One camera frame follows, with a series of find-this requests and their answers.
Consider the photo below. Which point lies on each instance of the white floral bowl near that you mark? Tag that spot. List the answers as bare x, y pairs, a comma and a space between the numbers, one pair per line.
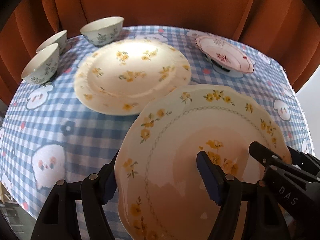
42, 66

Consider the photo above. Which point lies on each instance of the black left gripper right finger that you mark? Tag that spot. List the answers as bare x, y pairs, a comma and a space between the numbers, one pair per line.
263, 219

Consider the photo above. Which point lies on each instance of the white floral bowl far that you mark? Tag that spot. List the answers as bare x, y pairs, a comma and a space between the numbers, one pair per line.
102, 31

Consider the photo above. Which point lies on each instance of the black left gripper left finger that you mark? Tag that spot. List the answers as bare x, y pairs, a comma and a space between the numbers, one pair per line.
58, 217

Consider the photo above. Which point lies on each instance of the orange curtain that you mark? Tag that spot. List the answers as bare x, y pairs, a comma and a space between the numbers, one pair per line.
282, 29

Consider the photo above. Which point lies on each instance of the white floral bowl middle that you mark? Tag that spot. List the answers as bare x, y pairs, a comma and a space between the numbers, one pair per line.
60, 38

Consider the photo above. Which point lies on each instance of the round yellow flower plate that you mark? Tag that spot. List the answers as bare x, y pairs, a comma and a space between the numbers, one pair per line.
121, 78

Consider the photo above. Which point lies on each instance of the pink red-rimmed plate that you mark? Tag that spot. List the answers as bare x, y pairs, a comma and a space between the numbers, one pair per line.
225, 54

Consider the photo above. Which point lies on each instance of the scalloped yellow flower plate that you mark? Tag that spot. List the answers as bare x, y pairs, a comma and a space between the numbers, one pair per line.
161, 192

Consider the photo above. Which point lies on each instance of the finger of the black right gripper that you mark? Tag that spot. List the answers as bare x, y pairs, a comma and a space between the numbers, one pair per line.
266, 157
305, 161

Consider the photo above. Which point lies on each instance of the white floral bowl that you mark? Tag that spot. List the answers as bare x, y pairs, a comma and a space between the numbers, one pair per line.
42, 66
102, 31
60, 38

